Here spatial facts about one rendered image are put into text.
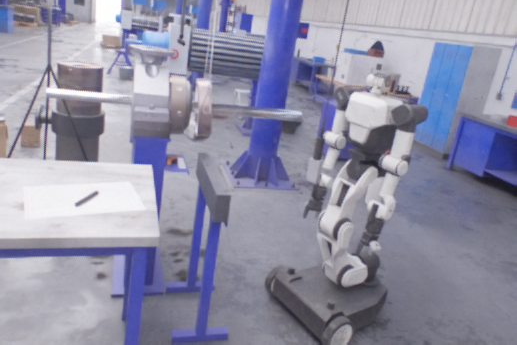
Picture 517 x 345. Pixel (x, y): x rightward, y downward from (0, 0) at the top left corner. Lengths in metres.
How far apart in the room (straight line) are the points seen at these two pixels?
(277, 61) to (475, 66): 3.83
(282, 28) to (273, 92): 0.64
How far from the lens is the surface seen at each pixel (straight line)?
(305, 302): 2.63
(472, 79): 7.46
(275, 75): 4.41
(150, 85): 2.55
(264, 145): 4.55
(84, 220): 1.73
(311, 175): 2.27
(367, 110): 2.37
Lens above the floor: 1.65
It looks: 15 degrees down
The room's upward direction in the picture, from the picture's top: 9 degrees clockwise
